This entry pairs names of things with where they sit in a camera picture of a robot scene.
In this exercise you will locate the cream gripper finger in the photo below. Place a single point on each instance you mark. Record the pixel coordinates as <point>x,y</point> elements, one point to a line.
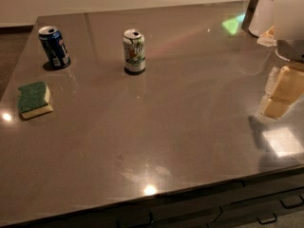
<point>284,87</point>

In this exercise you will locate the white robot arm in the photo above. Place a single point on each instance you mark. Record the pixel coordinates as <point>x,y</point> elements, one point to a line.
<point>287,31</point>

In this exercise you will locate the green and yellow sponge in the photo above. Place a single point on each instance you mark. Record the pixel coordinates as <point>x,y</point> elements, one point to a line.
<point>34,100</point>

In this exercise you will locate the white cylindrical container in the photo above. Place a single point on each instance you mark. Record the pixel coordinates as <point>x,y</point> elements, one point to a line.
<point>262,12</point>

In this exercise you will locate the dark cabinet drawers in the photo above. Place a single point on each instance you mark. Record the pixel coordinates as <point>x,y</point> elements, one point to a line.
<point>225,204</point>

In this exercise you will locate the white green 7UP can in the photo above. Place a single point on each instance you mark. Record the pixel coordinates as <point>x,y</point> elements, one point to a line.
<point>134,50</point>

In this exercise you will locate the blue Pepsi can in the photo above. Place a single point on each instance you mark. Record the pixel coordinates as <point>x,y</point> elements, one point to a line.
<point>54,46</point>

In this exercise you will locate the black drawer handle right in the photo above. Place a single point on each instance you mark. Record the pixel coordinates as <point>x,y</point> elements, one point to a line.
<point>292,202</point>

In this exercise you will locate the black drawer handle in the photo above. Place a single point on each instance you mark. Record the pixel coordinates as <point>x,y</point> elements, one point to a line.
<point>267,219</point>
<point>292,202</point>

